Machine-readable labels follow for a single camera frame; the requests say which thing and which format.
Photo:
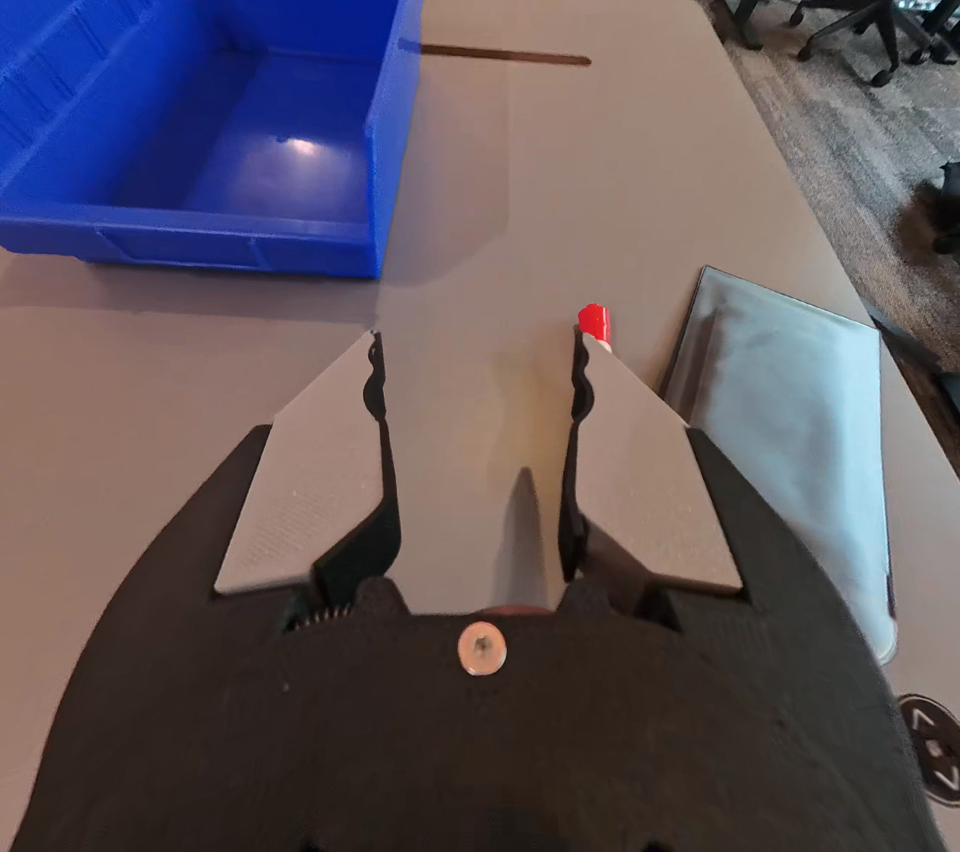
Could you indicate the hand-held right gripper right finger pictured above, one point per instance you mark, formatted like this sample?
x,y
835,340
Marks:
x,y
645,484

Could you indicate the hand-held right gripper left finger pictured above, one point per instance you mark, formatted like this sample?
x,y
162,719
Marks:
x,y
300,484

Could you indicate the white whiteboard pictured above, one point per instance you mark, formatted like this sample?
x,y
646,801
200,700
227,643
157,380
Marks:
x,y
787,417

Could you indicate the red whiteboard marker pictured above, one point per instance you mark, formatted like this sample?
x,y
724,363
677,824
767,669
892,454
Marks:
x,y
594,323

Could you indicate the blue plastic bin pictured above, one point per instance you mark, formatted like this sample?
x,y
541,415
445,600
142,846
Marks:
x,y
187,229

